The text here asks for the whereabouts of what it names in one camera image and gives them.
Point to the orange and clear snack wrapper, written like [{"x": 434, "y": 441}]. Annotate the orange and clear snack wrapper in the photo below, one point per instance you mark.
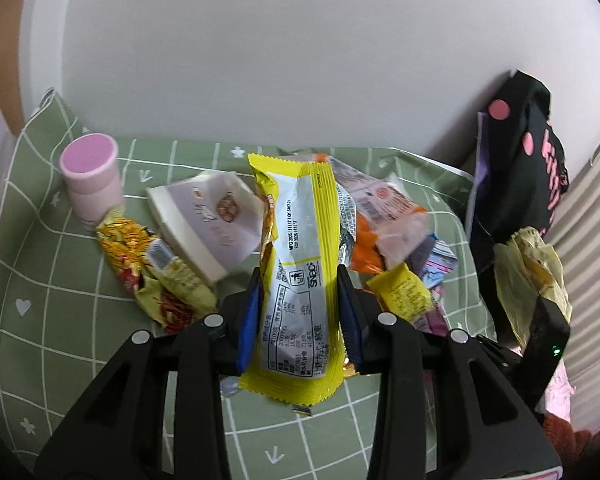
[{"x": 380, "y": 200}]

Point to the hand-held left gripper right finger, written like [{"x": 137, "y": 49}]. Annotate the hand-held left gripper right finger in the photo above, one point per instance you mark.
[{"x": 351, "y": 320}]

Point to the brown wooden panel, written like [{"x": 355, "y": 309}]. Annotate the brown wooden panel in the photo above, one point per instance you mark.
[{"x": 5, "y": 60}]

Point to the pale yellow wrapper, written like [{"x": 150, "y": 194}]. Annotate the pale yellow wrapper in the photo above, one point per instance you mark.
[{"x": 525, "y": 265}]

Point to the white pleated curtain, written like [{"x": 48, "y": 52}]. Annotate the white pleated curtain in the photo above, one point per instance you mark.
[{"x": 590, "y": 260}]

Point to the yellow and white snack wrapper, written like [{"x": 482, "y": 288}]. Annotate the yellow and white snack wrapper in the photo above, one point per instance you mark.
[{"x": 300, "y": 240}]

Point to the small yellow snack packet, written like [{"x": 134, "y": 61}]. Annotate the small yellow snack packet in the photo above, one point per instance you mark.
[{"x": 402, "y": 295}]

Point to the pink plastic bottle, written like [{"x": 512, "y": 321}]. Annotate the pink plastic bottle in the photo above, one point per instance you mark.
[{"x": 92, "y": 175}]

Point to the green checked cloth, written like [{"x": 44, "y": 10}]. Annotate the green checked cloth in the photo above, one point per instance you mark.
[{"x": 55, "y": 310}]

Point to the yellow red patterned snack packet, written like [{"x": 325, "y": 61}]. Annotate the yellow red patterned snack packet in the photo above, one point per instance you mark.
[{"x": 145, "y": 265}]

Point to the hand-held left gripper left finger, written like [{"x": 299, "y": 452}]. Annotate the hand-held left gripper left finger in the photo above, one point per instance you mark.
[{"x": 247, "y": 320}]

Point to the black bag with pink print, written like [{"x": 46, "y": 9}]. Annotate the black bag with pink print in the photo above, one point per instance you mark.
[{"x": 515, "y": 170}]

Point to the white beige paper box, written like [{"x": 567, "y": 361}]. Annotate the white beige paper box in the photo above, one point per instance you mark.
[{"x": 205, "y": 220}]

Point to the blue and pink wrapper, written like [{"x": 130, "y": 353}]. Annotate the blue and pink wrapper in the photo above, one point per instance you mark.
[{"x": 437, "y": 265}]

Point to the dark purple wrapper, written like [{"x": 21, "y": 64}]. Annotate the dark purple wrapper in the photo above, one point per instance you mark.
[{"x": 432, "y": 322}]

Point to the pink blanket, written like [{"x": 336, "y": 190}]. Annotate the pink blanket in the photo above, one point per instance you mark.
[{"x": 560, "y": 385}]

